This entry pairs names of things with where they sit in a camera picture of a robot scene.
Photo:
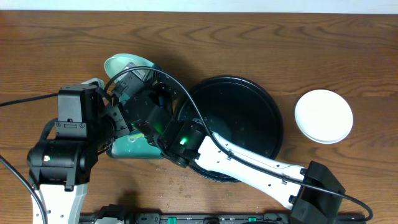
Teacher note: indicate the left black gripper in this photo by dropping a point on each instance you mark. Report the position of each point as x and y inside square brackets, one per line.
[109, 117]

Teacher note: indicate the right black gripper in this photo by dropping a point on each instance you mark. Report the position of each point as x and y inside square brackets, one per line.
[162, 90]

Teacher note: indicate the mint plate with three smears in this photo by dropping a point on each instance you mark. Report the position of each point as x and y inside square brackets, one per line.
[120, 62]

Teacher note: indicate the white plate with smears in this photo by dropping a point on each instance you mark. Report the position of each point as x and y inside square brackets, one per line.
[323, 116]

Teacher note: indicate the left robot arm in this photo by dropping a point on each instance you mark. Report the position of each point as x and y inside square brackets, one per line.
[61, 162]

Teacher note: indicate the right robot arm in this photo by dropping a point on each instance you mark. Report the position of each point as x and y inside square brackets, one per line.
[311, 192]

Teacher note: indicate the black rectangular water tray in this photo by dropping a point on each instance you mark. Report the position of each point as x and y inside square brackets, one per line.
[133, 146]

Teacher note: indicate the round black tray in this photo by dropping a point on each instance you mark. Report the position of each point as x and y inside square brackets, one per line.
[242, 112]

